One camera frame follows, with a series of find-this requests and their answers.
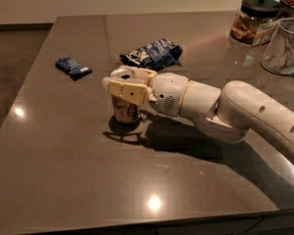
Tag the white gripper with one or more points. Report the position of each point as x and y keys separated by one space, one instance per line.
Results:
x=169 y=92

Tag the orange soda can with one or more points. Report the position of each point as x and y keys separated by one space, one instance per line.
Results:
x=124 y=111

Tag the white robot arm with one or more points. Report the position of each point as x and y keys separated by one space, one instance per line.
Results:
x=225 y=114

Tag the large blue chip bag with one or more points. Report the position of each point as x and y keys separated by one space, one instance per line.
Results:
x=154 y=56

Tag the small blue snack packet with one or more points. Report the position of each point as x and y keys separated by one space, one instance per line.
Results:
x=72 y=67

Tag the glass jar with black lid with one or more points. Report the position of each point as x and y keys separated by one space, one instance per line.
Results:
x=255 y=22

